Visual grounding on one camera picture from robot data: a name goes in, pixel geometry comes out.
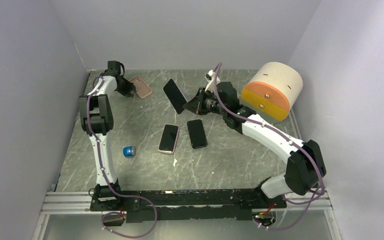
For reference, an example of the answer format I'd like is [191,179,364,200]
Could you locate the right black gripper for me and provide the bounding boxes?
[184,87,227,116]

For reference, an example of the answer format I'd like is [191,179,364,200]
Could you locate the pink phone case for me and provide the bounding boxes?
[130,76,153,99]

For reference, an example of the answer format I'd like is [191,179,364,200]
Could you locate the black phone case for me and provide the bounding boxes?
[186,119,208,149]

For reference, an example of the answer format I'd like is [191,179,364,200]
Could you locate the black smartphone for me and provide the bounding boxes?
[159,124,179,154]

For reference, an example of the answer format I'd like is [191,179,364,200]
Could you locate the beige phone case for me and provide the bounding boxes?
[157,123,180,155]

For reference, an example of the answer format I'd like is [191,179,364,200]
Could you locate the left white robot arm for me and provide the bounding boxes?
[78,60,136,210]

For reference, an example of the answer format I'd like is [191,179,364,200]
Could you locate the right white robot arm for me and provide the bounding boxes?
[183,82,327,208]

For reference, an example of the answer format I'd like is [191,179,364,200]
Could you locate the blue grey small cylinder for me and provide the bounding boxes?
[122,145,136,158]

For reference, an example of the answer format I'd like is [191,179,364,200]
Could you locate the round drawer cabinet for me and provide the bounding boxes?
[240,61,304,122]

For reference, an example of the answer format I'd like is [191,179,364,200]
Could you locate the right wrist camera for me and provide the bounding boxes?
[205,69,215,93]

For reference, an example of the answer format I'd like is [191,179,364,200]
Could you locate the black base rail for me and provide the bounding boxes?
[89,188,287,223]

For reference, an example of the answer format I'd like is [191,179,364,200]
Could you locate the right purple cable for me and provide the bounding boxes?
[212,62,327,232]

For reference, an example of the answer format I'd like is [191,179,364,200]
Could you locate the aluminium frame rail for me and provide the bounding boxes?
[41,192,333,215]

